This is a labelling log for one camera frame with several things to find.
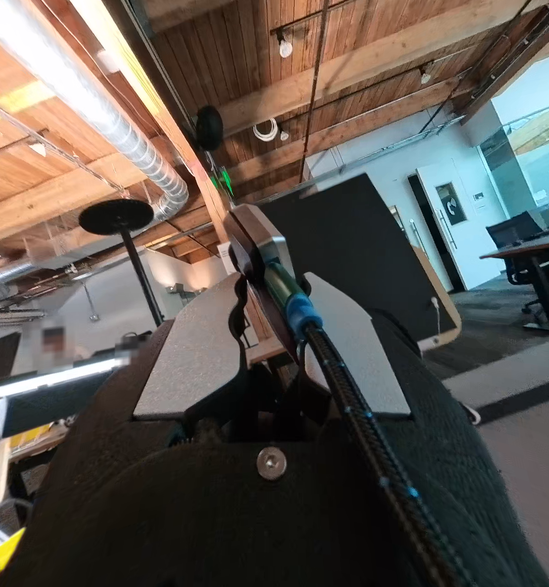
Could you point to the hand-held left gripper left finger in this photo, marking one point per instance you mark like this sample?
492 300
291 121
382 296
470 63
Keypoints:
196 353

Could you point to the black computer monitor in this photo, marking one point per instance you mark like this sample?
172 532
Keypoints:
40 410

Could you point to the black dome ceiling camera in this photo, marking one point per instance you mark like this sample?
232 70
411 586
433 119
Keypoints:
209 128

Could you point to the green exit sign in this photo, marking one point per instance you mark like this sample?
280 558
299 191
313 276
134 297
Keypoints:
221 181

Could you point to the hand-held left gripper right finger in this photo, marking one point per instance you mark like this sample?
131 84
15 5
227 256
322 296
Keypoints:
361 362

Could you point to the white booth door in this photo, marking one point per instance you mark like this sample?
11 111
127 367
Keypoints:
462 257

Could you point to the white paper notice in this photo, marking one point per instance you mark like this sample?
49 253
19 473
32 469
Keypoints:
225 257

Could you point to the grey metal port hub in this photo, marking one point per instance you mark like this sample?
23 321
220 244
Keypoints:
247 243

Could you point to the ceiling sprinkler pipe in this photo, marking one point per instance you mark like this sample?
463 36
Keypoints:
314 78

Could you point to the dark phone sign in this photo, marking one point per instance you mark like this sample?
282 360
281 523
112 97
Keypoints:
449 204

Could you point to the black office chair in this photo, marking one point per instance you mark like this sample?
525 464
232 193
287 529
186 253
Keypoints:
515 229

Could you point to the black partition panel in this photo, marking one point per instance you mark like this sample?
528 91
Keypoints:
357 238

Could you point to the wall lamp fixture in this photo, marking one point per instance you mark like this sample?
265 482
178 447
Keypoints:
179 288

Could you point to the dark wooden office desk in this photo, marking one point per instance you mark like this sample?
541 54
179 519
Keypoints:
531 243

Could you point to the narrow silver air duct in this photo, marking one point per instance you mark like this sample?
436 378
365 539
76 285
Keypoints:
4 275

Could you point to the black round disc stand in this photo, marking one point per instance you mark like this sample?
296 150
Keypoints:
116 218

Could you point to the white led light panel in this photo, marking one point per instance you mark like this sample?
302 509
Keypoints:
50 378

